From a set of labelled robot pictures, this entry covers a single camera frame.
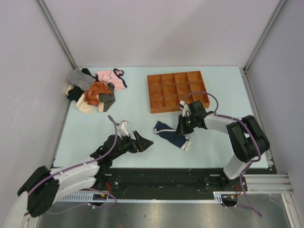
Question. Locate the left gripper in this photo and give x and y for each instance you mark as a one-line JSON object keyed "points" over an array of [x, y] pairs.
{"points": [[141, 145]]}

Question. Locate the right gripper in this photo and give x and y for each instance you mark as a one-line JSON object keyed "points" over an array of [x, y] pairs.
{"points": [[181, 129]]}

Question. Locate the navy underwear with white trim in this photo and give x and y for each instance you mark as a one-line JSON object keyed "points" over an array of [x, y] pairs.
{"points": [[166, 132]]}

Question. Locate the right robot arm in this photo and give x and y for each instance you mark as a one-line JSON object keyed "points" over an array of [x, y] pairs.
{"points": [[248, 141]]}

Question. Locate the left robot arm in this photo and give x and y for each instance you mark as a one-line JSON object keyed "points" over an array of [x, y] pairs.
{"points": [[45, 186]]}

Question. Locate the olive and beige underwear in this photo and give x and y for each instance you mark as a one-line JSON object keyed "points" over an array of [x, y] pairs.
{"points": [[106, 102]]}

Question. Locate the orange underwear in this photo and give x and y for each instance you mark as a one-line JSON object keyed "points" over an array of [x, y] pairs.
{"points": [[92, 94]]}

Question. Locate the cream underwear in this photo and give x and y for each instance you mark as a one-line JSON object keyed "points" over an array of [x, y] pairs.
{"points": [[83, 106]]}

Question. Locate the pink underwear with navy trim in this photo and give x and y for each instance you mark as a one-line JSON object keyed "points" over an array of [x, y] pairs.
{"points": [[114, 77]]}

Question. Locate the black underwear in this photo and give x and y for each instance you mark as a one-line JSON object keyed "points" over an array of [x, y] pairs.
{"points": [[74, 94]]}

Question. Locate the grey ribbed underwear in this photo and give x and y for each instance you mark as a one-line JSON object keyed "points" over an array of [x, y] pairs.
{"points": [[78, 78]]}

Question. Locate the wooden compartment tray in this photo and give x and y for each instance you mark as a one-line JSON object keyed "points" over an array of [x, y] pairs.
{"points": [[167, 90]]}

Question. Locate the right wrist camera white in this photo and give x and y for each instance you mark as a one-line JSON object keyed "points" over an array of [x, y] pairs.
{"points": [[185, 109]]}

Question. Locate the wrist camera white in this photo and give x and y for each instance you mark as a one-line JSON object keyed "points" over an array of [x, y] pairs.
{"points": [[185, 109], [122, 128]]}

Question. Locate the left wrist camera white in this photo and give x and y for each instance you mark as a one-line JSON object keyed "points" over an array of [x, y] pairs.
{"points": [[122, 128]]}

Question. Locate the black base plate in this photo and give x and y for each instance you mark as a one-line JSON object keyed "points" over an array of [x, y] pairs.
{"points": [[207, 179]]}

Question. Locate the aluminium corner post right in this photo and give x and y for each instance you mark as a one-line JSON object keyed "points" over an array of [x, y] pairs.
{"points": [[266, 31]]}

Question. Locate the aluminium corner post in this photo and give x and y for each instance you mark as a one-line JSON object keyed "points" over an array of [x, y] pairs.
{"points": [[266, 31], [56, 32]]}

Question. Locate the aluminium rail front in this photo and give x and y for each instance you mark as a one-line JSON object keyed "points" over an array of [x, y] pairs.
{"points": [[268, 184]]}

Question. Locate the aluminium corner post left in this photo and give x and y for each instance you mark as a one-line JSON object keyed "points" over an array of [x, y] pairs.
{"points": [[56, 32]]}

